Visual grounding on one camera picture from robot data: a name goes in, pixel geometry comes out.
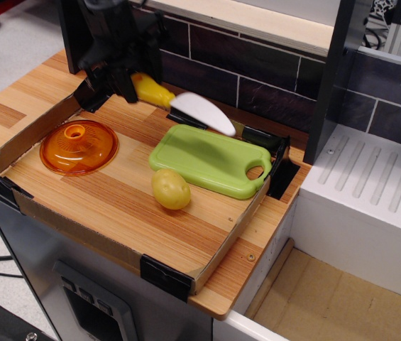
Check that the dark grey vertical post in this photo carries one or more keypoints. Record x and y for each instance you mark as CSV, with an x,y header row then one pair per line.
x,y
347,37

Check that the green plastic cutting board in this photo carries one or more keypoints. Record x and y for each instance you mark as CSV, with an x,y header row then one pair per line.
x,y
213,161

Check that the cardboard fence with black tape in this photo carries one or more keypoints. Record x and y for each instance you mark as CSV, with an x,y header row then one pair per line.
x,y
111,211

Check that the white toy sink drainboard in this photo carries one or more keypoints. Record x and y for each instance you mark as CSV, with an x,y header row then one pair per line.
x,y
348,211

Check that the silver toy oven front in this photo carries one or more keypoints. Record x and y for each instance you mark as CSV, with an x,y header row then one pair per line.
x,y
87,297

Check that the yellow toy potato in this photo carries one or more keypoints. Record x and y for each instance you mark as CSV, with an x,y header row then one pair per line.
x,y
170,189

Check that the orange transparent pot lid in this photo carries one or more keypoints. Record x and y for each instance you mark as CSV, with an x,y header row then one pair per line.
x,y
78,148

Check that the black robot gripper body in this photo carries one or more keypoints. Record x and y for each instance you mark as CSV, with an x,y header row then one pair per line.
x,y
114,31

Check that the yellow handled white toy knife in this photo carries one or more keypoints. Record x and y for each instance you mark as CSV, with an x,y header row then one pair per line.
x,y
189,103

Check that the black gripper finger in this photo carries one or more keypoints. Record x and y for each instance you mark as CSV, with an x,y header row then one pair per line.
x,y
120,82
149,37

